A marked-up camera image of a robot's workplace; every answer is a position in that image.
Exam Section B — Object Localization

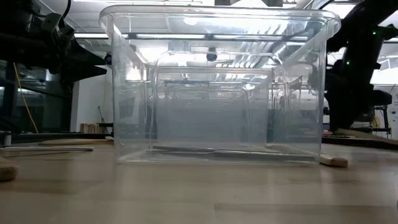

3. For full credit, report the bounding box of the white table post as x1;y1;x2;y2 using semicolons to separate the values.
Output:
0;130;13;147

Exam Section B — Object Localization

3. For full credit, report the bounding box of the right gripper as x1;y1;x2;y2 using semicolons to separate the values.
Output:
324;60;376;134

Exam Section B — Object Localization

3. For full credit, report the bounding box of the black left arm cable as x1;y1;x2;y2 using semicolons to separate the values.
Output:
63;0;73;20

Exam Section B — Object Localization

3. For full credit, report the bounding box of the wooden spoon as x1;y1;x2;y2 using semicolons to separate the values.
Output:
319;153;349;169
0;156;19;183

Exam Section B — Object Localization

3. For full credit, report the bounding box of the stainless steel table knife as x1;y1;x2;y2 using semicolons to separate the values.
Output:
146;149;317;162
0;145;95;152
152;144;219;154

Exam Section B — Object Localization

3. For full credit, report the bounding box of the yellow hanging cable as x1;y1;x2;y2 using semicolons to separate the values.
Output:
12;61;39;135

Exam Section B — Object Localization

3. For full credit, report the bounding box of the wooden crate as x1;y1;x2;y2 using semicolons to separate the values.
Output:
79;123;114;135

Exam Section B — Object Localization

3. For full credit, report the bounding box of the clear plastic storage bin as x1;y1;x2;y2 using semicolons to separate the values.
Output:
99;4;342;166
172;86;250;144
153;65;274;149

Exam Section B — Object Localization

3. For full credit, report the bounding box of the slotted wooden spatula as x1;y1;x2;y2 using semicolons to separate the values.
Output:
37;138;116;146

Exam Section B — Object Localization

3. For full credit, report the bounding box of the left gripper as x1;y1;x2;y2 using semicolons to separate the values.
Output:
30;12;108;84

